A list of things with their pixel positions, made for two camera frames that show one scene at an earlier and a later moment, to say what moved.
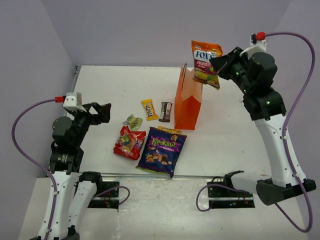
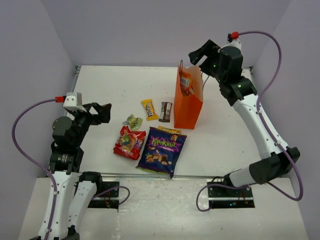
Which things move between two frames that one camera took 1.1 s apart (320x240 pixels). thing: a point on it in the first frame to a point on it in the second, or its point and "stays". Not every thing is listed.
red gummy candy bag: x=129 y=143 stays
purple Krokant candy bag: x=161 y=151 stays
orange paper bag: x=188 y=100 stays
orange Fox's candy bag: x=204 y=71 to x=185 y=80
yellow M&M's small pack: x=150 y=112 stays
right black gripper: x=222 y=64 to x=212 y=50
